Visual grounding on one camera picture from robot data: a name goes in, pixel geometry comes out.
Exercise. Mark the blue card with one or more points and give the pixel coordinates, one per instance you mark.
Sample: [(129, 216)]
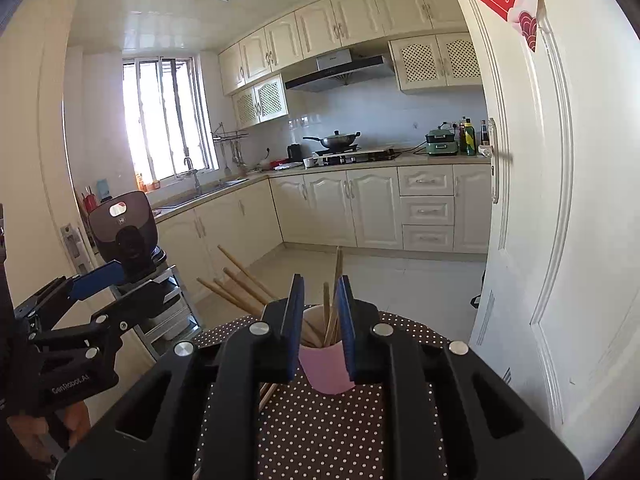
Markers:
[(102, 189)]

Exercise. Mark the gas stove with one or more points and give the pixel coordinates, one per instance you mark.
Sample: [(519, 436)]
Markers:
[(360, 156)]

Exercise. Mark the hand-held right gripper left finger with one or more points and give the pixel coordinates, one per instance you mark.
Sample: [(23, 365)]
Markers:
[(295, 330)]

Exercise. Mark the red utensil holder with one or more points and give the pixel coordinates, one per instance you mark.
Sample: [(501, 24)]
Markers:
[(90, 202)]

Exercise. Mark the person's left hand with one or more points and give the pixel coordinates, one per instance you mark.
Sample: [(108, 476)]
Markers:
[(77, 422)]

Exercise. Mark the black kettle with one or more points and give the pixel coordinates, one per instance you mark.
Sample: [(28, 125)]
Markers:
[(294, 152)]

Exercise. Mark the cream base cabinets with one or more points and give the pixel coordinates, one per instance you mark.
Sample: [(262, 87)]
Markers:
[(350, 205)]

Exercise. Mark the metal faucet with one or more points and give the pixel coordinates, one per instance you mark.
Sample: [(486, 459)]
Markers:
[(196, 182)]

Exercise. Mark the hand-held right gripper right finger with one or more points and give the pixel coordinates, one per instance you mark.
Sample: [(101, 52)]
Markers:
[(345, 330)]

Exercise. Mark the white door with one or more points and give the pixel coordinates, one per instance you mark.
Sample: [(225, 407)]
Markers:
[(575, 210)]

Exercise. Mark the dark sauce bottle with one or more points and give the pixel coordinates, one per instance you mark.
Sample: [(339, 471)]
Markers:
[(484, 135)]

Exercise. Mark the brown polka dot tablecloth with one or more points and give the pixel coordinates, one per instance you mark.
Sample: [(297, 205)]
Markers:
[(325, 435)]

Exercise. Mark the metal storage rack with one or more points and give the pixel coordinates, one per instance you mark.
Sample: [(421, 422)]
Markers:
[(170, 325)]

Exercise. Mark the green bottle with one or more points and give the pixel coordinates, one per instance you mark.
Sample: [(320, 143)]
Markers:
[(468, 137)]

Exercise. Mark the metal door strike plate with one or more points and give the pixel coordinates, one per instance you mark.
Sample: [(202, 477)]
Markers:
[(77, 247)]

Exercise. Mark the red container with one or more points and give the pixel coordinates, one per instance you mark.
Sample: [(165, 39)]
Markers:
[(280, 163)]

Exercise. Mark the cream upper wall cabinets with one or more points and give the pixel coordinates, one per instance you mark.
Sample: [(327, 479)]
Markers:
[(350, 15)]

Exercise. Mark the green electric grill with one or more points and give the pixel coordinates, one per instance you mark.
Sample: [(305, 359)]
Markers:
[(442, 142)]

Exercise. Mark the dark shoe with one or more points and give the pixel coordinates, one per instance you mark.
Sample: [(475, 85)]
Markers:
[(477, 300)]

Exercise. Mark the steel wok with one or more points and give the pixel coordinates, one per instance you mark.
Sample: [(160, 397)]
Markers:
[(337, 141)]

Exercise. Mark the wall utensil rack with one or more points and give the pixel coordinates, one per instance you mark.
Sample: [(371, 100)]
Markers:
[(230, 135)]

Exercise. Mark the cream lattice door cabinet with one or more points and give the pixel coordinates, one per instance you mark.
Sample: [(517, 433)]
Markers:
[(435, 62), (260, 102)]

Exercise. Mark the window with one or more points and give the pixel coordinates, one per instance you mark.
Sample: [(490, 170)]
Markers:
[(165, 120)]

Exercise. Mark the hanging spatula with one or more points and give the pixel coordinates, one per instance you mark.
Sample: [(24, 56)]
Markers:
[(227, 162)]

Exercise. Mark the pink cup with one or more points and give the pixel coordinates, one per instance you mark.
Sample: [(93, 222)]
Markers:
[(325, 370)]

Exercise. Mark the steel sink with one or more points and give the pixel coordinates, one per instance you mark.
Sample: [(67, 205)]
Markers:
[(231, 182)]

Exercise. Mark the range hood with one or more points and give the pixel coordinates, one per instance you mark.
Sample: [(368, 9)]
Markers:
[(340, 72)]

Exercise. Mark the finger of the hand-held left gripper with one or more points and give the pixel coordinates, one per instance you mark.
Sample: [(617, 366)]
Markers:
[(97, 280), (155, 295)]

